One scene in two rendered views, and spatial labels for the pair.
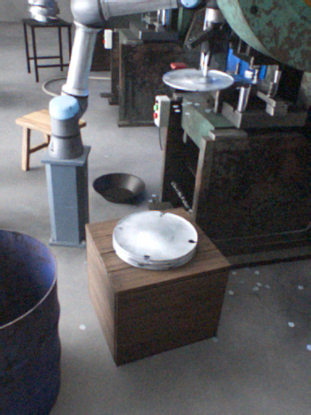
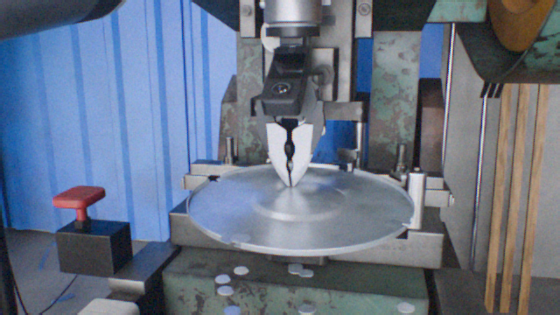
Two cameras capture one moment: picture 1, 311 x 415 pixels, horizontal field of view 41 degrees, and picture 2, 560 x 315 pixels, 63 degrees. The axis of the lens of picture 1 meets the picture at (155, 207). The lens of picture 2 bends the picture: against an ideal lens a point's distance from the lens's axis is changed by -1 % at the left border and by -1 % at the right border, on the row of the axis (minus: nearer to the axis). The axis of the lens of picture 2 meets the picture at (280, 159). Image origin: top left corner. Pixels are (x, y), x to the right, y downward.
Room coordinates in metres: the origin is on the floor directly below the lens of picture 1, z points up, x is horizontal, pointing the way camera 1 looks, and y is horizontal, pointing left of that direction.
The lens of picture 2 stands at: (1.47, 0.37, 0.98)
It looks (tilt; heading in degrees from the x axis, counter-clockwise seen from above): 14 degrees down; 299
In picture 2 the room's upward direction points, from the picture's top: straight up
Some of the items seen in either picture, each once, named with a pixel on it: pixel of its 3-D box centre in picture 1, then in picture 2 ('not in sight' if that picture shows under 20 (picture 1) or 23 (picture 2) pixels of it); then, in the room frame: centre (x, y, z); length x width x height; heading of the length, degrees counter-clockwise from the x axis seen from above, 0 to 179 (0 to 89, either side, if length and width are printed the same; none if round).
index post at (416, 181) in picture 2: (243, 98); (414, 197); (1.61, -0.31, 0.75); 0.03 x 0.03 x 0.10; 17
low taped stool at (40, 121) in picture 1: (53, 146); not in sight; (2.32, 0.65, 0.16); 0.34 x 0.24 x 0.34; 61
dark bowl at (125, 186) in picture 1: (118, 190); not in sight; (2.07, 0.22, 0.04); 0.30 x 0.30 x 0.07
